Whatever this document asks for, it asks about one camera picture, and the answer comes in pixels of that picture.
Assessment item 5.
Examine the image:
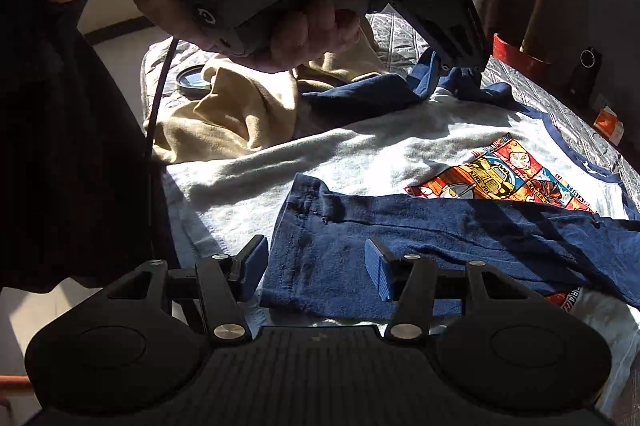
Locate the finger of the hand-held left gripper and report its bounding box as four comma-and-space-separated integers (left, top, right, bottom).
394, 0, 494, 100

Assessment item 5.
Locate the person's dark clothing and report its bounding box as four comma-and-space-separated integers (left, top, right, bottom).
0, 0, 172, 297

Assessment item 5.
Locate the pale yellow garment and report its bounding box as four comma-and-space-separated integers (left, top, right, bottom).
144, 23, 389, 167

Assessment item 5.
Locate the black speaker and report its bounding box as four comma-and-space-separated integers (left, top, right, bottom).
570, 47, 604, 99

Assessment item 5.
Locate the round black-rimmed glass disc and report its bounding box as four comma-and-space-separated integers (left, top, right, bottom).
176, 64, 216, 97

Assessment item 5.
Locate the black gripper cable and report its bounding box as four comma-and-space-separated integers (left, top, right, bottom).
144, 36, 179, 261

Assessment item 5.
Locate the grey quilted bedspread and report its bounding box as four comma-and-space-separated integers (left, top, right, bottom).
140, 8, 640, 217

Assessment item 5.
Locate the red plant pot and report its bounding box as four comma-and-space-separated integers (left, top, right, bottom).
492, 32, 552, 79

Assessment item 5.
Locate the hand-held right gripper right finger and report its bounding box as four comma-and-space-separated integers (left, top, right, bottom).
364, 237, 517, 341

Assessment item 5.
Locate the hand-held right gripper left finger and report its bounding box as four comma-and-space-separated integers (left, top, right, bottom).
107, 234, 271, 347

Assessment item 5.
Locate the white navy-sleeved printed t-shirt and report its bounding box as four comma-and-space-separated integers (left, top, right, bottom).
162, 54, 640, 418

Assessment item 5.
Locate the orange and white box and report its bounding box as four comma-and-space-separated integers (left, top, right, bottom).
592, 106, 626, 145

